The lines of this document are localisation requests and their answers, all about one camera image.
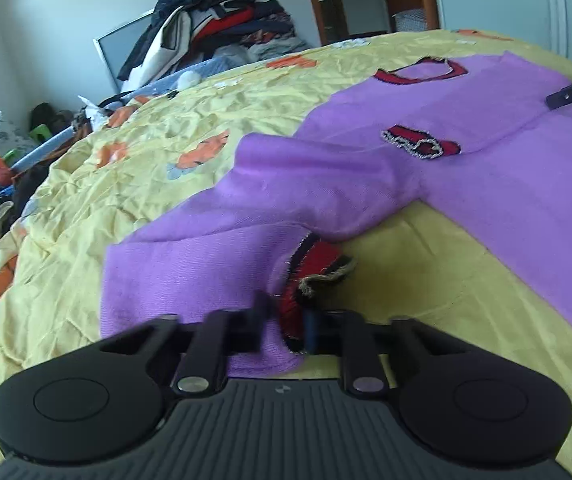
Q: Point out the grey laundry basket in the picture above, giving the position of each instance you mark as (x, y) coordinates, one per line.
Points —
(410, 20)

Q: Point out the blue patterned quilt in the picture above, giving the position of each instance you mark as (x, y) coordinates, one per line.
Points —
(215, 67)

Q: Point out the grey floral pillow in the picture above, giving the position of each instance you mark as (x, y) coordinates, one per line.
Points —
(3, 135)

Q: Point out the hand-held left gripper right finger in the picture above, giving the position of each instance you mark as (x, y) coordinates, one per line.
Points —
(312, 331)

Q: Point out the green plastic stool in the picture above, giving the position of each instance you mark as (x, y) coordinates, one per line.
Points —
(39, 132)

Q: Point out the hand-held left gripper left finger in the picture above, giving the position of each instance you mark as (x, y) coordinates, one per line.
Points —
(246, 334)

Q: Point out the white framed board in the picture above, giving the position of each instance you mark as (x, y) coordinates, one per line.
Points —
(115, 45)

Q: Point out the wooden door frame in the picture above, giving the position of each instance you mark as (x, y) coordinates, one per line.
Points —
(328, 5)

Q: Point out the purple sweater with red trim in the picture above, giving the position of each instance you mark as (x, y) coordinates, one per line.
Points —
(341, 170)

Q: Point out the yellow printed bed blanket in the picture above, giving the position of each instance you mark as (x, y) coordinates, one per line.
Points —
(115, 185)

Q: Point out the pile of clothes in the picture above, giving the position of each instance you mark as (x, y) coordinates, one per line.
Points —
(205, 15)

